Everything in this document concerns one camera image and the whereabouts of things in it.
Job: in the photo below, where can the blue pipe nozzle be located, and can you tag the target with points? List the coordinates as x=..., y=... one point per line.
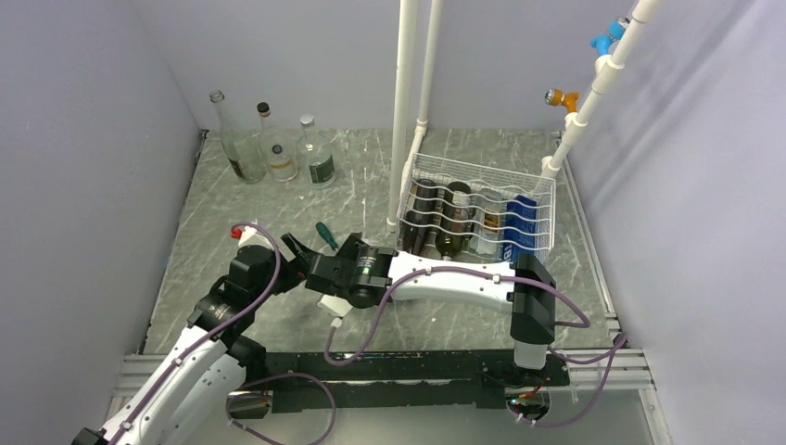
x=602, y=42

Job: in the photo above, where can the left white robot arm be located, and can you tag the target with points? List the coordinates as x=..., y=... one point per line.
x=211, y=356

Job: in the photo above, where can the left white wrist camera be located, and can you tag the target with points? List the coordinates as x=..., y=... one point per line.
x=247, y=236

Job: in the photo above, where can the green handled screwdriver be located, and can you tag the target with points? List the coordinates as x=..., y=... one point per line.
x=326, y=235

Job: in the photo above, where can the thick white vertical pipe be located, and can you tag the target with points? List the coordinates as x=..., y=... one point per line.
x=408, y=16

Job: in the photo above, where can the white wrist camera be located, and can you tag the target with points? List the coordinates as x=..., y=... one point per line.
x=334, y=306
x=247, y=236

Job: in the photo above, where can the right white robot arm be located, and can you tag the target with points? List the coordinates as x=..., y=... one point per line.
x=370, y=277

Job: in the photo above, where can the clear bottle white label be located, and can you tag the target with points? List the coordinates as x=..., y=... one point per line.
x=276, y=148

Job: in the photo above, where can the white wire wine rack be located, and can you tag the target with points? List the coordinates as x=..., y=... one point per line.
x=508, y=184

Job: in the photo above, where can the orange pipe nozzle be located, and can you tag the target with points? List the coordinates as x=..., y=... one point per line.
x=555, y=97

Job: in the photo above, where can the dark bottle black cap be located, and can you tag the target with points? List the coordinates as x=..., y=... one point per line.
x=489, y=223

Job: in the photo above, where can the clear bottle silver cap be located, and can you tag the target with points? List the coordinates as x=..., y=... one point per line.
x=317, y=153

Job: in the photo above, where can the blue labelled water bottle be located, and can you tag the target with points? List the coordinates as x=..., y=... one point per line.
x=519, y=229

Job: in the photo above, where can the dark bottle grey foil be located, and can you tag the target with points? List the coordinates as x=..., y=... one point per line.
x=456, y=211

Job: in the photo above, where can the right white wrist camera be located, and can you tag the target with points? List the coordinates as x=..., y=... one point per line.
x=334, y=306

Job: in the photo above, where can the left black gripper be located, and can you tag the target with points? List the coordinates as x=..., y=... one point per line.
x=296, y=268

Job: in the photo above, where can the slanted white pipe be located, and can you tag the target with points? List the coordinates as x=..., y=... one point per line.
x=607, y=70

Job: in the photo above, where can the clear bottle dark label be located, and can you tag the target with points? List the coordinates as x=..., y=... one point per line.
x=238, y=143

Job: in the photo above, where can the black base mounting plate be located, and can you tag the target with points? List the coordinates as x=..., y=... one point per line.
x=291, y=382

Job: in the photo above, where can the aluminium frame rail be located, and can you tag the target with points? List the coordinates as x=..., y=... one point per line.
x=627, y=370

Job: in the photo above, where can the dark bottle gold foil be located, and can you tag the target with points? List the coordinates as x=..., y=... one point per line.
x=420, y=207

